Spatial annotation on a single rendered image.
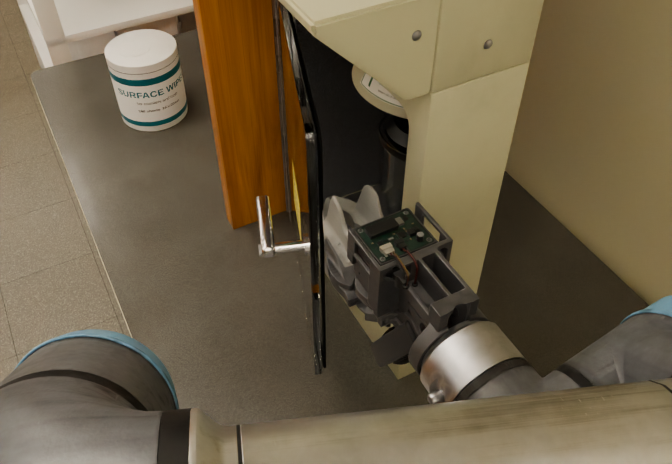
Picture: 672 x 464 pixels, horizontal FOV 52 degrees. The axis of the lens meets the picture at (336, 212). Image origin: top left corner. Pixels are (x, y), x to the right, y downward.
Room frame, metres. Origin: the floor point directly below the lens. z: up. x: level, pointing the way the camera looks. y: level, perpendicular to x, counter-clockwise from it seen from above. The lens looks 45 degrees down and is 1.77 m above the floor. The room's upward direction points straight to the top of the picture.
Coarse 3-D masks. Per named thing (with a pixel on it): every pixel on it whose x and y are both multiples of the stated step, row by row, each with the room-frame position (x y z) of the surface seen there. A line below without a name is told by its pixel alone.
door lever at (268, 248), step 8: (256, 200) 0.58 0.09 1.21; (264, 200) 0.58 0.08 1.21; (264, 208) 0.57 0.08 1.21; (264, 216) 0.55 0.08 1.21; (264, 224) 0.54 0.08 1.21; (272, 224) 0.54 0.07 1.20; (264, 232) 0.53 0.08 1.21; (272, 232) 0.53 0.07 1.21; (264, 240) 0.52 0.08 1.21; (272, 240) 0.52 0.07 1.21; (296, 240) 0.52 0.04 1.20; (304, 240) 0.51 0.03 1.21; (264, 248) 0.50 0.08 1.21; (272, 248) 0.51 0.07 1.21; (280, 248) 0.51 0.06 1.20; (288, 248) 0.51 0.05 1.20; (296, 248) 0.51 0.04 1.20; (304, 248) 0.51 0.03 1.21; (264, 256) 0.50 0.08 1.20; (272, 256) 0.50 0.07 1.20
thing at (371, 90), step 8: (352, 72) 0.68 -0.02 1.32; (360, 72) 0.66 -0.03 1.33; (360, 80) 0.65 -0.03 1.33; (368, 80) 0.64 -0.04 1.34; (360, 88) 0.64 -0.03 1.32; (368, 88) 0.63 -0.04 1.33; (376, 88) 0.62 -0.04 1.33; (384, 88) 0.62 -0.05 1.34; (368, 96) 0.63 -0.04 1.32; (376, 96) 0.62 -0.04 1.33; (384, 96) 0.61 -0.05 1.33; (392, 96) 0.61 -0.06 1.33; (376, 104) 0.61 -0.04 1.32; (384, 104) 0.61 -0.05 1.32; (392, 104) 0.60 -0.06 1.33; (400, 104) 0.60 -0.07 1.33; (392, 112) 0.60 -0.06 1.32; (400, 112) 0.60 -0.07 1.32
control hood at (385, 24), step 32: (288, 0) 0.49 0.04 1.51; (320, 0) 0.49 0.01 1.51; (352, 0) 0.49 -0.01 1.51; (384, 0) 0.49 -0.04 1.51; (416, 0) 0.49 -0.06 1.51; (320, 32) 0.45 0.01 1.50; (352, 32) 0.47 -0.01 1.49; (384, 32) 0.48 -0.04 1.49; (416, 32) 0.49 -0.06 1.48; (384, 64) 0.48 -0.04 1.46; (416, 64) 0.50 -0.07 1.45; (416, 96) 0.50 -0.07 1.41
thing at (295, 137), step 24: (288, 24) 0.66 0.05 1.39; (288, 48) 0.61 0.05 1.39; (288, 72) 0.63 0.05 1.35; (288, 96) 0.65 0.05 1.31; (288, 120) 0.67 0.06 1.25; (288, 144) 0.70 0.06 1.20; (312, 144) 0.48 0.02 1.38; (288, 168) 0.73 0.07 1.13; (312, 168) 0.47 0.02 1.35; (312, 192) 0.47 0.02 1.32; (312, 216) 0.47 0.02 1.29; (312, 240) 0.47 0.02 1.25; (312, 264) 0.47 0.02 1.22; (312, 288) 0.47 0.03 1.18; (312, 312) 0.48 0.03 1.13; (312, 336) 0.49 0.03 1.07; (312, 360) 0.50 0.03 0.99
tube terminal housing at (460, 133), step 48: (480, 0) 0.52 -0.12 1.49; (528, 0) 0.55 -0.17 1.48; (480, 48) 0.53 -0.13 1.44; (528, 48) 0.55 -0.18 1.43; (432, 96) 0.51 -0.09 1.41; (480, 96) 0.53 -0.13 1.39; (432, 144) 0.51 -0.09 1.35; (480, 144) 0.54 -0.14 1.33; (432, 192) 0.51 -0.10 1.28; (480, 192) 0.54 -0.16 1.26; (480, 240) 0.55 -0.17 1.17
